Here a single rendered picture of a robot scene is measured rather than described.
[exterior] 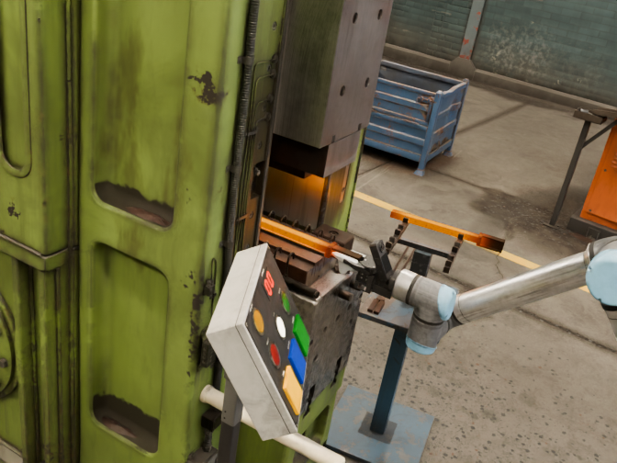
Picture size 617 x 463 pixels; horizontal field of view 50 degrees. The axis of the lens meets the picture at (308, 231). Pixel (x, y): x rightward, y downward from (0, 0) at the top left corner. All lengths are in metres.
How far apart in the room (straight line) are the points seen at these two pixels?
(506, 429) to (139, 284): 1.84
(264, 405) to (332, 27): 0.88
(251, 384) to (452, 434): 1.77
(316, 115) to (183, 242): 0.46
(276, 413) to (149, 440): 0.91
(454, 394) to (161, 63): 2.14
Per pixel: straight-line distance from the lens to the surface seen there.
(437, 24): 10.04
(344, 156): 1.87
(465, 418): 3.13
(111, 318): 2.10
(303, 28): 1.68
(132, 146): 1.80
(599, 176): 5.33
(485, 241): 2.50
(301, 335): 1.58
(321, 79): 1.67
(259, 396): 1.37
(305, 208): 2.27
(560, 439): 3.24
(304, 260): 1.96
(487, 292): 1.96
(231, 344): 1.30
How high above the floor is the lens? 1.92
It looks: 26 degrees down
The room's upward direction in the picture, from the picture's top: 10 degrees clockwise
